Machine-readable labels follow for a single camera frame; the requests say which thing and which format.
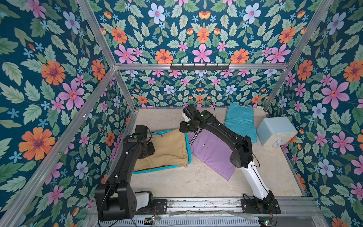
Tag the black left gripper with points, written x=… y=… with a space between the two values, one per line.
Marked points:
x=151 y=150

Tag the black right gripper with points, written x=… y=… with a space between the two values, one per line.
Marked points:
x=184 y=127

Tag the tan pants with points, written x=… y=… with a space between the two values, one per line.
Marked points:
x=167 y=150

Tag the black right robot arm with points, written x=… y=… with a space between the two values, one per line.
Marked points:
x=241 y=146

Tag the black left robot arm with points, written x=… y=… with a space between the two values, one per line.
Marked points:
x=115 y=198

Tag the folded purple pants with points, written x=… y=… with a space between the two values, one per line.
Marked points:
x=213 y=152

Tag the folded teal pants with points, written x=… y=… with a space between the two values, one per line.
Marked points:
x=241 y=121

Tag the light blue box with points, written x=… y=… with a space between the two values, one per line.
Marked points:
x=275 y=131

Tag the black hook rail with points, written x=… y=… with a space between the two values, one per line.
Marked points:
x=194 y=67

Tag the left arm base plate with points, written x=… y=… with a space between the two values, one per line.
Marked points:
x=156 y=206

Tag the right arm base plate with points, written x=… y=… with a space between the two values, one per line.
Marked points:
x=256 y=206

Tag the aluminium frame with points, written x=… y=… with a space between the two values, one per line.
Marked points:
x=73 y=73

